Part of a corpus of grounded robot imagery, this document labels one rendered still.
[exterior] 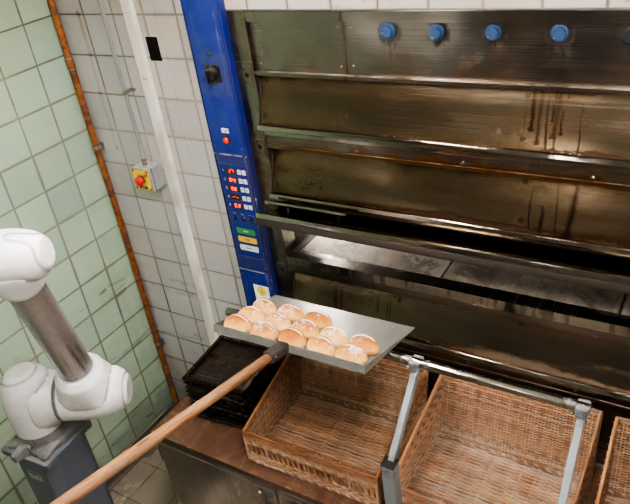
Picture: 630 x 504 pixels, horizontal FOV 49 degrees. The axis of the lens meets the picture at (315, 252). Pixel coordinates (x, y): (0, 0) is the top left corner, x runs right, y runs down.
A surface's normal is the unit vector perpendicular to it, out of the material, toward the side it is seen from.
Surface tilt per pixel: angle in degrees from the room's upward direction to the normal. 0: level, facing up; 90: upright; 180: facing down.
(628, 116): 70
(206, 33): 90
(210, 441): 0
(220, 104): 90
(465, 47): 90
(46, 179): 90
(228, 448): 0
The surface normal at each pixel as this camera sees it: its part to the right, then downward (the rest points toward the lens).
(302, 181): -0.52, 0.18
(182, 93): -0.51, 0.50
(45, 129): 0.85, 0.17
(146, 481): -0.13, -0.85
